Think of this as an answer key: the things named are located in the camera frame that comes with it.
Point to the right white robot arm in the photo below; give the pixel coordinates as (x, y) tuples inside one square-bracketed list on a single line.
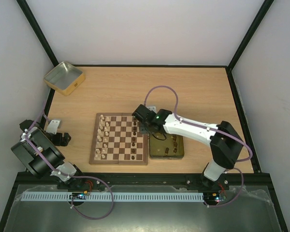
[(224, 142)]

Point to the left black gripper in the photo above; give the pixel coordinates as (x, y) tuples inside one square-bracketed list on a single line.
[(65, 142)]

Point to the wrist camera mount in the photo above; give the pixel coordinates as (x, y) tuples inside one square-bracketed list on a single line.
[(152, 108), (53, 126)]

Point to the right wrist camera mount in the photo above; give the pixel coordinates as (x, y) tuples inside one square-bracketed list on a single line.
[(152, 108)]

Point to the gold tin lid tray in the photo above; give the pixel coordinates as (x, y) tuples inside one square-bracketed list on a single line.
[(166, 147)]

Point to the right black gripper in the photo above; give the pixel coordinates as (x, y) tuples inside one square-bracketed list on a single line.
[(144, 130)]

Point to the grey slotted cable duct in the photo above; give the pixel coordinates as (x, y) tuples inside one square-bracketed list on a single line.
[(108, 197)]

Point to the wooden chess board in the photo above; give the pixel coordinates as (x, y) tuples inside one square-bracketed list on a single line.
[(117, 140)]

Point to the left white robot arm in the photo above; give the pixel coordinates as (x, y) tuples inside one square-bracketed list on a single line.
[(38, 152)]

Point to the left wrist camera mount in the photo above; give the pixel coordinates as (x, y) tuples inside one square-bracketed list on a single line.
[(53, 126)]

